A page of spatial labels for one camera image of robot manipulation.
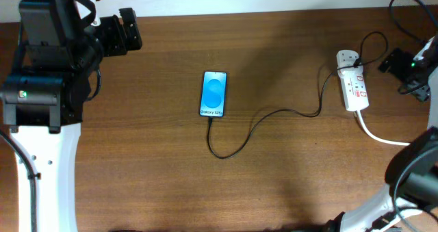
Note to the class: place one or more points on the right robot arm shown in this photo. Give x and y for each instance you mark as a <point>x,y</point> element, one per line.
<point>411,177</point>

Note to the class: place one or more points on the blue screen Galaxy smartphone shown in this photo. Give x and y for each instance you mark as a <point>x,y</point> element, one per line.
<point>213,94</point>

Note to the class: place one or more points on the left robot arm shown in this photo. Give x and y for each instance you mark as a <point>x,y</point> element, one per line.
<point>61,43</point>

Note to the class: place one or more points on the white power strip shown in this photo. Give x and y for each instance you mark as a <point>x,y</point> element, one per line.
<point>354,90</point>

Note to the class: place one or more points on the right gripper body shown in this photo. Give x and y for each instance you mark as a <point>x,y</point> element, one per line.
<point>406,68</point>

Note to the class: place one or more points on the white plug adapter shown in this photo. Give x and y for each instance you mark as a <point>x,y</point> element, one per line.
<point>345,62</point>

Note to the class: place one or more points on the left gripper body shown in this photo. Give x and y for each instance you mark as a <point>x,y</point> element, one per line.
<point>113,39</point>

